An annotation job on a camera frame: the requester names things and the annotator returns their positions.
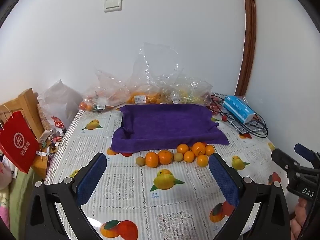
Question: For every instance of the large orange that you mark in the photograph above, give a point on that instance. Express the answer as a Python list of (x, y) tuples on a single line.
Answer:
[(198, 148)]

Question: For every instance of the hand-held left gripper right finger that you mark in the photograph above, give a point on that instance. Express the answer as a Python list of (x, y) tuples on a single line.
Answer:
[(223, 180)]

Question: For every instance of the clear bag of tangerines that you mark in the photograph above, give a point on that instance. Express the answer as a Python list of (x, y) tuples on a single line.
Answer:
[(105, 95)]

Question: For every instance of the clear bag of yellow fruit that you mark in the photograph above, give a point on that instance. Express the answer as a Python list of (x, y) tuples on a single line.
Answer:
[(185, 90)]

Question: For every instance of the bag of red fruit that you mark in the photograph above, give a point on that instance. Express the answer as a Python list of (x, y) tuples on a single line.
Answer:
[(216, 103)]

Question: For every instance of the red paper bag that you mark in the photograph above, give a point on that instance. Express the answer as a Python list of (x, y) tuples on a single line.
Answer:
[(17, 142)]

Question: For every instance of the person's right hand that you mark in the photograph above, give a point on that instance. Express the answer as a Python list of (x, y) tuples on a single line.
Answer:
[(300, 217)]

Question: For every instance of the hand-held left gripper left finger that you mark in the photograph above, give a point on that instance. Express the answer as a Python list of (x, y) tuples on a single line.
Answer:
[(92, 177)]

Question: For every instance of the pile of small packets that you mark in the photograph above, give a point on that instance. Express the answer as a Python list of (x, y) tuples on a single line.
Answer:
[(50, 140)]

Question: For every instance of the printed blanket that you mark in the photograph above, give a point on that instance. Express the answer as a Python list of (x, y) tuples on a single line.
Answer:
[(21, 200)]

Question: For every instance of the brown wooden door frame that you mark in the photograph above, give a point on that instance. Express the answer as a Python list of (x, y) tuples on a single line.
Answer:
[(248, 42)]

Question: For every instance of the white plastic bag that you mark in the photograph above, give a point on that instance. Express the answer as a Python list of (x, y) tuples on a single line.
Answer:
[(60, 100)]

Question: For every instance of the blue tissue pack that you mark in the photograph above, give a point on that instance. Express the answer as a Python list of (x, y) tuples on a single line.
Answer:
[(237, 107)]

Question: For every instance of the wooden chair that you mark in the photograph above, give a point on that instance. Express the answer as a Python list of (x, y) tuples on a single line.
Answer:
[(27, 105)]

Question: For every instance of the tall clear bag of kumquats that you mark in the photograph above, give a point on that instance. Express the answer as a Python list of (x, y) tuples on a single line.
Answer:
[(152, 80)]

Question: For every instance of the yellow-green small fruit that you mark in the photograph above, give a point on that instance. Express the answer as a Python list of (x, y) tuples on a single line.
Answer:
[(178, 156), (140, 160)]

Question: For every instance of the pink plush toy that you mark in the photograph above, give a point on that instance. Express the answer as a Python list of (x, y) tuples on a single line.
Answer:
[(5, 172)]

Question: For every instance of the grey patterned pouch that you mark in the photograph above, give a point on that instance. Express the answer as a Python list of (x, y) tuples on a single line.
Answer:
[(246, 127)]

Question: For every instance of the white light switch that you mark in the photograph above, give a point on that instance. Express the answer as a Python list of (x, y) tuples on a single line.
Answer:
[(113, 3)]

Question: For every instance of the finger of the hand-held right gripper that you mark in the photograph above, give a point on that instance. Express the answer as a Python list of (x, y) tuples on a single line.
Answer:
[(283, 160), (305, 151)]

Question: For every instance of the purple towel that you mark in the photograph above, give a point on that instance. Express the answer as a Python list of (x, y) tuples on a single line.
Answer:
[(167, 125)]

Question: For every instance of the small tangerine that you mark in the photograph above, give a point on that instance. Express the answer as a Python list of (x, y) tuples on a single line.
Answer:
[(202, 160)]

